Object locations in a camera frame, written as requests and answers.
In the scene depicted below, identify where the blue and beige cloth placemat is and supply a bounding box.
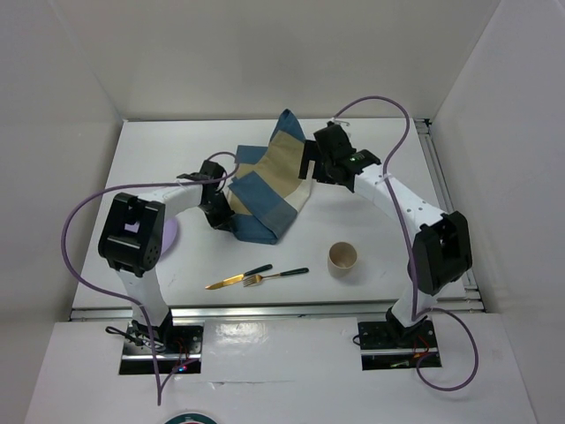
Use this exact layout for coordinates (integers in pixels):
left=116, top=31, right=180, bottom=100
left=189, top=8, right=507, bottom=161
left=228, top=110, right=313, bottom=245

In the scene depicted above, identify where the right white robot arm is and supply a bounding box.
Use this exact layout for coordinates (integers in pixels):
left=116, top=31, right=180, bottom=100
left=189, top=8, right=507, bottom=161
left=298, top=122, right=472, bottom=346

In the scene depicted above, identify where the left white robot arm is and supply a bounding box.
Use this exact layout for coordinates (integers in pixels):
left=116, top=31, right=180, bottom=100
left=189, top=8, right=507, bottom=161
left=98, top=160, right=235, bottom=352

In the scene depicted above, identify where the lilac plastic plate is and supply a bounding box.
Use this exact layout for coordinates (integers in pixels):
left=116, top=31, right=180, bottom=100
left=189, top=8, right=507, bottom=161
left=161, top=218, right=179, bottom=257

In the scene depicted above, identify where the beige plastic cup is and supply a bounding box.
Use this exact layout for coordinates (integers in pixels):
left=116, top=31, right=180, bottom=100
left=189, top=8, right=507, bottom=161
left=328, top=241, right=358, bottom=278

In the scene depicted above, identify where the green round sticker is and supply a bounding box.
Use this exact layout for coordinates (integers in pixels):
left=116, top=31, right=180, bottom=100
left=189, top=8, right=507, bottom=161
left=164, top=412, right=219, bottom=424

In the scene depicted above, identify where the gold knife dark handle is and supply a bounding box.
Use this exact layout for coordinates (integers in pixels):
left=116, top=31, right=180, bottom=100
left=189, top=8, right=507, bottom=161
left=205, top=264, right=273, bottom=291

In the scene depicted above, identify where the gold fork dark handle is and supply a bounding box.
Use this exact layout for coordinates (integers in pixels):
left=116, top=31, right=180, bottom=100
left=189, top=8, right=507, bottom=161
left=242, top=268, right=310, bottom=287

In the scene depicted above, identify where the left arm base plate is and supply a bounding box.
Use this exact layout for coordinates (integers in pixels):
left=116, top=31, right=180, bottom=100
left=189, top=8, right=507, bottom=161
left=118, top=323, right=204, bottom=375

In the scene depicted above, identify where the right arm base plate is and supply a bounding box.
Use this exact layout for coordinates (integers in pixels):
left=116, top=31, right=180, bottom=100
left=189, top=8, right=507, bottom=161
left=352, top=320, right=441, bottom=371

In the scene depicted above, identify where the aluminium frame rail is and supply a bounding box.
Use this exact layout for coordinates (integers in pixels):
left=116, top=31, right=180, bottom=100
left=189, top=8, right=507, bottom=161
left=69, top=117, right=486, bottom=322

